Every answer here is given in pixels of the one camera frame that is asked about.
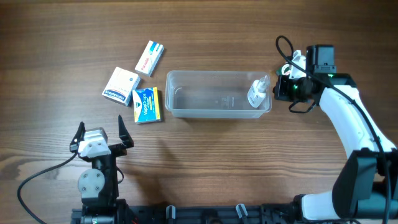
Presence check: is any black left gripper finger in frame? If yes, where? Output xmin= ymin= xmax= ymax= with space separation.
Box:
xmin=70 ymin=122 xmax=85 ymax=152
xmin=118 ymin=114 xmax=134 ymax=148

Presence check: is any white bottle clear cap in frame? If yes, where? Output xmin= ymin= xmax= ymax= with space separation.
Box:
xmin=247 ymin=76 xmax=270 ymax=108

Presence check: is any clear plastic container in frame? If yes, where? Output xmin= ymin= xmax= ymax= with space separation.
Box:
xmin=164 ymin=70 xmax=272 ymax=119

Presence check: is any green square small box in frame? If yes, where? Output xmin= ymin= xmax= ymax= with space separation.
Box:
xmin=276 ymin=63 xmax=292 ymax=77

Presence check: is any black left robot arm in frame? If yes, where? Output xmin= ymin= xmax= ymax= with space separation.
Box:
xmin=70 ymin=116 xmax=139 ymax=224

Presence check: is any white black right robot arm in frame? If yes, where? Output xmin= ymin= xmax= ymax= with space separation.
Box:
xmin=271 ymin=45 xmax=397 ymax=223

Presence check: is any blue yellow VapoDrops box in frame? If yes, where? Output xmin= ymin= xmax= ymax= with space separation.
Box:
xmin=132 ymin=87 xmax=161 ymax=124

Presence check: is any white Hansaplast box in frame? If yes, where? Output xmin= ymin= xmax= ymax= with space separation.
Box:
xmin=102 ymin=67 xmax=141 ymax=106

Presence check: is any white blue Panadol box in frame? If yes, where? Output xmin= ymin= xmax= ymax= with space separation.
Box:
xmin=135 ymin=40 xmax=164 ymax=77

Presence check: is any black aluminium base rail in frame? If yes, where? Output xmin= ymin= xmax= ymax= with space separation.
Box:
xmin=70 ymin=203 xmax=299 ymax=224

